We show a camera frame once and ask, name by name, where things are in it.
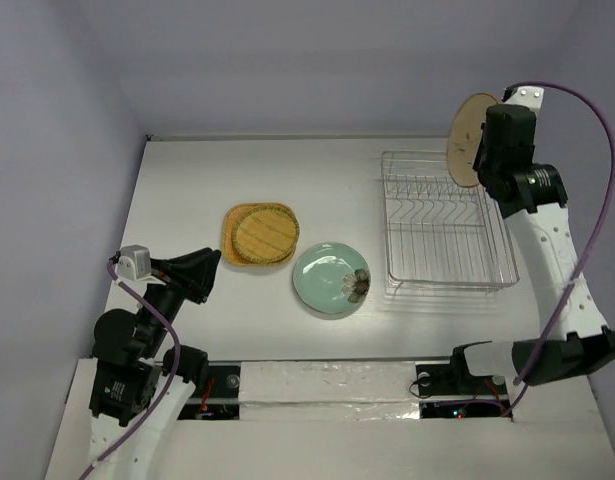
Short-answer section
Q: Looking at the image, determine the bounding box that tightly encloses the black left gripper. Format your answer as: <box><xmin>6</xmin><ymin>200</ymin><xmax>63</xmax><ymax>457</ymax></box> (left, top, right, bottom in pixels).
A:
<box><xmin>140</xmin><ymin>244</ymin><xmax>222</xmax><ymax>353</ymax></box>

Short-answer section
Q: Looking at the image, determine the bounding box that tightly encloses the beige floral ceramic plate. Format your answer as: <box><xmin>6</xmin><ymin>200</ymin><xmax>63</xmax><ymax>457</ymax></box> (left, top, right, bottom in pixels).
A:
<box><xmin>446</xmin><ymin>93</ymin><xmax>500</xmax><ymax>188</ymax></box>

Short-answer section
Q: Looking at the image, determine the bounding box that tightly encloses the large orange woven plate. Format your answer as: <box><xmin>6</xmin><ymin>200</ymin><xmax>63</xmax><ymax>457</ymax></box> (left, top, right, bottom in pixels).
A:
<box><xmin>222</xmin><ymin>202</ymin><xmax>300</xmax><ymax>267</ymax></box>

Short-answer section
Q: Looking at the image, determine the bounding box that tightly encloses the green rimmed woven plate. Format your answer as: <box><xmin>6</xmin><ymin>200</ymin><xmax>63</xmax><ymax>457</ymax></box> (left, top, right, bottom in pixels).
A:
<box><xmin>231</xmin><ymin>205</ymin><xmax>302</xmax><ymax>262</ymax></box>

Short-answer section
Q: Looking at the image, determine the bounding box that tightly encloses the small orange woven plate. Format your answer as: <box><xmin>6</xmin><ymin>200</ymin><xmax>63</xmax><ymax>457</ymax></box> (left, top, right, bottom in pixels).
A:
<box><xmin>231</xmin><ymin>204</ymin><xmax>301</xmax><ymax>264</ymax></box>

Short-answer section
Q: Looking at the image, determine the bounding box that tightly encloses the teal floral ceramic plate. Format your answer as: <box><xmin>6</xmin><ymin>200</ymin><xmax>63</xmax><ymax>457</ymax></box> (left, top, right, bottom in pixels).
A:
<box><xmin>292</xmin><ymin>242</ymin><xmax>372</xmax><ymax>315</ymax></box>

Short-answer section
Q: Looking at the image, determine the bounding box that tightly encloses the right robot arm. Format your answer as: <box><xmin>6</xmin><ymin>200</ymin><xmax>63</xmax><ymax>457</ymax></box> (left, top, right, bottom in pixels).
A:
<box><xmin>447</xmin><ymin>94</ymin><xmax>615</xmax><ymax>392</ymax></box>

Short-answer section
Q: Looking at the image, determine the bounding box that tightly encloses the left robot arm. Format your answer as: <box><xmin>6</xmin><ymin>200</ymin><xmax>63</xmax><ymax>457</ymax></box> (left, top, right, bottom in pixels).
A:
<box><xmin>81</xmin><ymin>245</ymin><xmax>221</xmax><ymax>479</ymax></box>

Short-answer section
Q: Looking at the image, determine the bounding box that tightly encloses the white foam block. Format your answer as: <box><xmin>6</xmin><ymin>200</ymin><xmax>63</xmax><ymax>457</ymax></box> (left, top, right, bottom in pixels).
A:
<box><xmin>238</xmin><ymin>361</ymin><xmax>420</xmax><ymax>422</ymax></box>

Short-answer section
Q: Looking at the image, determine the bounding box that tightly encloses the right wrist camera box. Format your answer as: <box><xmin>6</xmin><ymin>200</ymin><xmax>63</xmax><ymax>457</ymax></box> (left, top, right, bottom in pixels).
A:
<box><xmin>502</xmin><ymin>85</ymin><xmax>544</xmax><ymax>115</ymax></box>

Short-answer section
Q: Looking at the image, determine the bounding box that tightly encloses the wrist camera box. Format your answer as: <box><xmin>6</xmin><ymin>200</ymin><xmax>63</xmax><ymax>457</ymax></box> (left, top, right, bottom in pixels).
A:
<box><xmin>502</xmin><ymin>85</ymin><xmax>544</xmax><ymax>115</ymax></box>
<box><xmin>116</xmin><ymin>245</ymin><xmax>152</xmax><ymax>281</ymax></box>

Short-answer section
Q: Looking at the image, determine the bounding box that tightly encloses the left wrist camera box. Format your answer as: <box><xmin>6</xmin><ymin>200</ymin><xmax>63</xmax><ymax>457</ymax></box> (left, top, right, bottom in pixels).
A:
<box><xmin>116</xmin><ymin>245</ymin><xmax>152</xmax><ymax>281</ymax></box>

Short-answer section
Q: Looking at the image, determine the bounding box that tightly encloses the metal wire dish rack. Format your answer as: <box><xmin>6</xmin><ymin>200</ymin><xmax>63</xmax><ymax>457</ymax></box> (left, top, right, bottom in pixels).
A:
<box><xmin>381</xmin><ymin>150</ymin><xmax>519</xmax><ymax>295</ymax></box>

